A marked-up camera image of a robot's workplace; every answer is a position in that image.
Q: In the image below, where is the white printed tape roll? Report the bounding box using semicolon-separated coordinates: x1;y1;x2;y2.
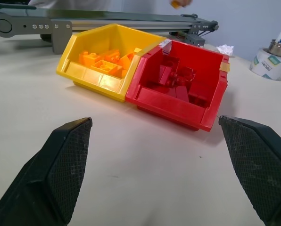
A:
248;47;281;81

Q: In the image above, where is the person's bare hand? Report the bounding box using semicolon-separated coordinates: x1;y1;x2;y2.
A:
175;0;194;7

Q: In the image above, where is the red plastic bin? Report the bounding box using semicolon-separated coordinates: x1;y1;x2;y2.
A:
125;39;231;133

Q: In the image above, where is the orange wedge building block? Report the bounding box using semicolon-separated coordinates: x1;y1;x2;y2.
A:
117;52;135;72

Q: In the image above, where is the silver metal cup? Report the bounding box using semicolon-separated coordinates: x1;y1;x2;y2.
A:
268;39;281;59

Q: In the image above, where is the white tape piece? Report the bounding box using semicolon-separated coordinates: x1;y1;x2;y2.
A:
160;39;173;49

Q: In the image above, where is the translucent red building block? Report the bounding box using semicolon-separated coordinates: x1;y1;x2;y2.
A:
175;66;197;83

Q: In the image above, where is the orange studded building block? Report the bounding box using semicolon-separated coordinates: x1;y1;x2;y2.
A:
78;50;101;67

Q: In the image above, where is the yellow plastic bin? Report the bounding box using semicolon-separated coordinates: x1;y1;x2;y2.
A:
56;23;168;103

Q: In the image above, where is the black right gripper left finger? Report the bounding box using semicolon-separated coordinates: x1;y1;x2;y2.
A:
0;117;93;226

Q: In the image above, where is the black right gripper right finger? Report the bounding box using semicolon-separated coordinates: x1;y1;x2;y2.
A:
218;115;281;226

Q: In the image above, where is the grey conveyor belt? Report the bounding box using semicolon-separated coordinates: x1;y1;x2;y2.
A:
0;4;220;55

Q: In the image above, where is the beige tape piece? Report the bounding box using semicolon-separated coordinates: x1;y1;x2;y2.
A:
219;62;231;73

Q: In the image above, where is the crumpled white tissue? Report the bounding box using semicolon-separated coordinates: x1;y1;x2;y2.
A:
216;44;235;57

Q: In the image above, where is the orange flat building block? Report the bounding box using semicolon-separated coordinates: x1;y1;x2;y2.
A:
91;59;119;76

